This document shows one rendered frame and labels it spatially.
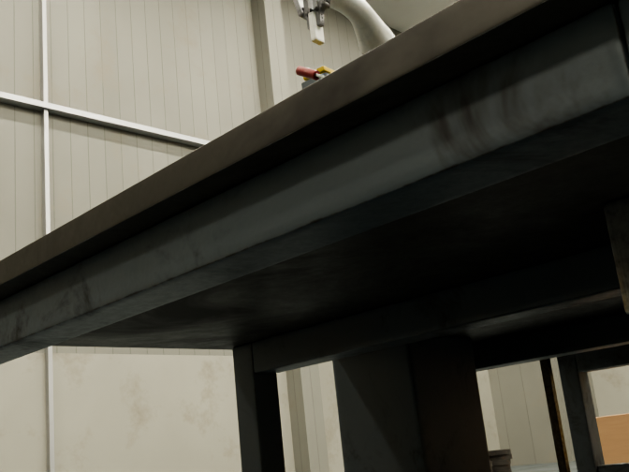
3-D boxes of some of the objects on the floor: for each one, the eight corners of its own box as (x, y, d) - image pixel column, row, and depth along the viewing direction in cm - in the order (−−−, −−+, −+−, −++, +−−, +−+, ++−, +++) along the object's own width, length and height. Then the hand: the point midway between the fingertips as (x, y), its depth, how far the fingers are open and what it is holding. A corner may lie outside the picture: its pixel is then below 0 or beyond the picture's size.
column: (354, 590, 227) (329, 352, 245) (424, 571, 248) (395, 354, 266) (442, 594, 206) (407, 334, 224) (510, 573, 227) (473, 337, 245)
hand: (316, 28), depth 181 cm, fingers closed
